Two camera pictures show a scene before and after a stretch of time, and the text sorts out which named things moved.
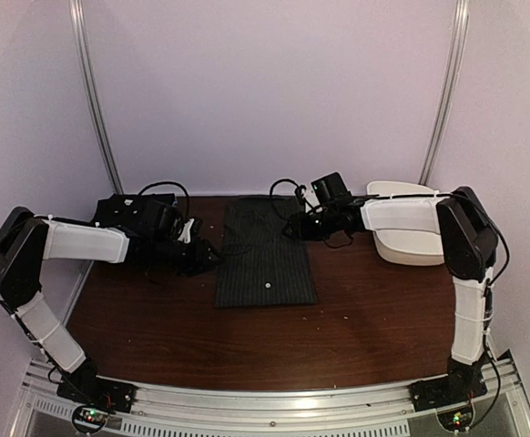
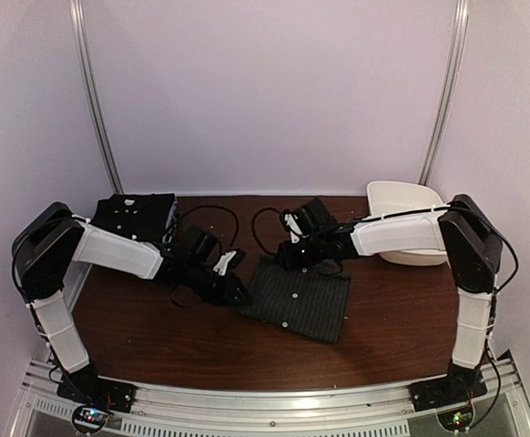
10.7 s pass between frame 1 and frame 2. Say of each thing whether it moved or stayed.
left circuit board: stayed
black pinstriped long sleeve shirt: moved
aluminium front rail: stayed
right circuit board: stayed
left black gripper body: moved
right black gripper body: moved
